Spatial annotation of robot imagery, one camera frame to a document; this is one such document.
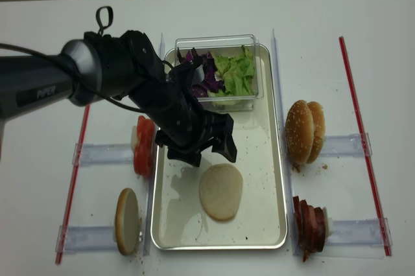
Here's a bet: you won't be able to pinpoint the red rod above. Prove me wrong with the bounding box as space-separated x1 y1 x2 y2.
55 106 90 266
338 36 392 257

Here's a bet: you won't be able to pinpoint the upper left clear holder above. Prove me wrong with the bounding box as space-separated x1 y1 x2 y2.
72 144 134 166

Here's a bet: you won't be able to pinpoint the tomato slices stack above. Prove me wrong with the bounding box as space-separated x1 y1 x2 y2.
133 115 155 178

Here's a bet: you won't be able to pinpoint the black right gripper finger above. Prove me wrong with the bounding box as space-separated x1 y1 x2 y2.
204 111 237 163

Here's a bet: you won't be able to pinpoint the sesame bun top front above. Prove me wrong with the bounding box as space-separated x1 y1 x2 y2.
285 100 314 165

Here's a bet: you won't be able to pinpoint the upper right clear holder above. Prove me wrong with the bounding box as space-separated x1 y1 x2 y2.
320 133 372 157

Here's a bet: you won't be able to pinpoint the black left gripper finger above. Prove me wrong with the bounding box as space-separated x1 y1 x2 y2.
155 132 202 167

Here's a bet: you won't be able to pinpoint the white tomato stopper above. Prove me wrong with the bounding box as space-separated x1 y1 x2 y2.
130 126 138 152

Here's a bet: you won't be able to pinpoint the silver metal tray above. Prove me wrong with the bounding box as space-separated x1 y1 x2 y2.
151 45 287 250

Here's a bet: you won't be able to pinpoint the bun slice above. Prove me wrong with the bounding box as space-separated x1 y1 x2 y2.
115 188 139 256
199 164 243 222

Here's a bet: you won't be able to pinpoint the lower left clear holder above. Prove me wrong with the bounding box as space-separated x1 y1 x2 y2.
55 226 118 253

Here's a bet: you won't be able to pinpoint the clear plastic container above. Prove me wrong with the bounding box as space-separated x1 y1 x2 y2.
169 34 263 113

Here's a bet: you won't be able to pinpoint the sesame bun top rear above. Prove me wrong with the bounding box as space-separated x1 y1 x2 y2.
307 102 326 164

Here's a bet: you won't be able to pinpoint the right red rod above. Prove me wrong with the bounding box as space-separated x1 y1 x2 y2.
338 36 392 257

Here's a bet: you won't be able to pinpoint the sesame bun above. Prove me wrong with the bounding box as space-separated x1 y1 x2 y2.
307 102 326 164
285 100 314 165

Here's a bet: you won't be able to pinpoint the meat patty slices stack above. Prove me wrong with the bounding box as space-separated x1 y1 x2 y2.
292 196 329 262

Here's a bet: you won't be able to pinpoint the green lettuce leaves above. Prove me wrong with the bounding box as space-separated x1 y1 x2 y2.
211 45 255 97

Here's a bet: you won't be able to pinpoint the white meat stopper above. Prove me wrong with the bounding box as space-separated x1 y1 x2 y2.
322 207 334 240

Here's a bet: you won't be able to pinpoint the purple cabbage pieces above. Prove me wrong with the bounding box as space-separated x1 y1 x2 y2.
176 49 225 98

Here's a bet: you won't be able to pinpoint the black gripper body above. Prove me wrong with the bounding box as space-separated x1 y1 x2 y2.
128 58 206 152

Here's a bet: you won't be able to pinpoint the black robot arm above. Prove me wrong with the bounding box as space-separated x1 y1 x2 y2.
1 30 237 167

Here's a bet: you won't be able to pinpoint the left red rod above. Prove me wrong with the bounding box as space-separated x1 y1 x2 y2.
55 106 90 266

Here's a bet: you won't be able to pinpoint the right clear vertical rail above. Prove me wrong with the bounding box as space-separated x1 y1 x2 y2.
271 30 301 257

